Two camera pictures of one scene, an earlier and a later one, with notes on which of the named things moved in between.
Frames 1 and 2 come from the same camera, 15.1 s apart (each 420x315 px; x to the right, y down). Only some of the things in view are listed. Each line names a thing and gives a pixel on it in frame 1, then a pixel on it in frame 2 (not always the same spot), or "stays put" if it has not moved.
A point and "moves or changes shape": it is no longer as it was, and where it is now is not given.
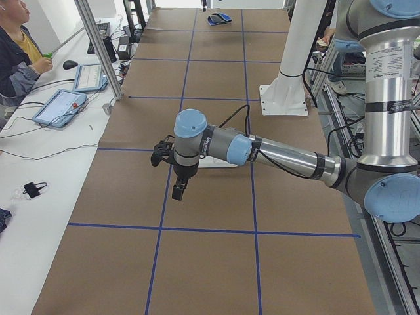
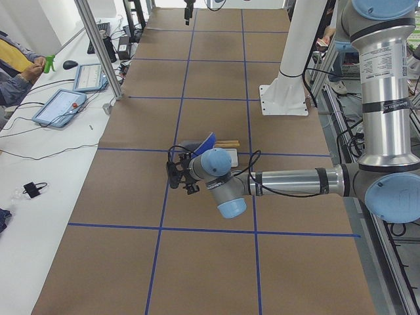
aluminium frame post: [102, 50] stays put
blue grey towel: [218, 18] moves or changes shape
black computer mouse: [69, 64] stays put
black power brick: [124, 48] stays put
